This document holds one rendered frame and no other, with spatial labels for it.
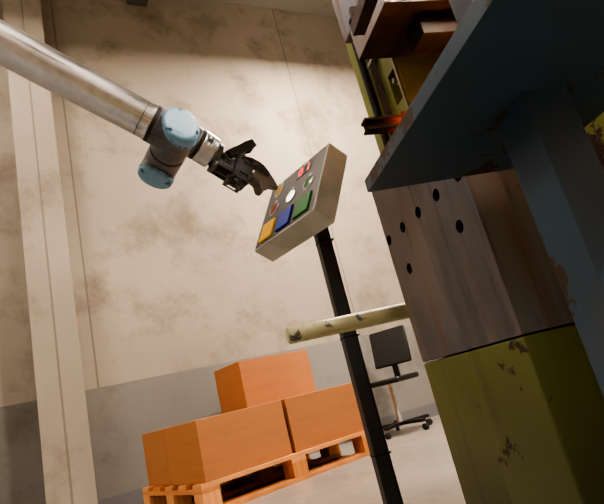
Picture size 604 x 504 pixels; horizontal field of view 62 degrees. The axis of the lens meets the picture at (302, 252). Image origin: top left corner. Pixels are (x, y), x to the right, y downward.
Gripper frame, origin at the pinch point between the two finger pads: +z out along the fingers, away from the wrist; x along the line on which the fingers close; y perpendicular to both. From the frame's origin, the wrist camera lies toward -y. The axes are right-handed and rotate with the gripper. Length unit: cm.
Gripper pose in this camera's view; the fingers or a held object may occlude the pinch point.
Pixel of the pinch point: (273, 184)
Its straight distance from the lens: 151.0
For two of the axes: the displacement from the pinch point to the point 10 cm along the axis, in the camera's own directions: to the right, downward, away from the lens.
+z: 7.9, 4.5, 4.1
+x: 5.8, -3.6, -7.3
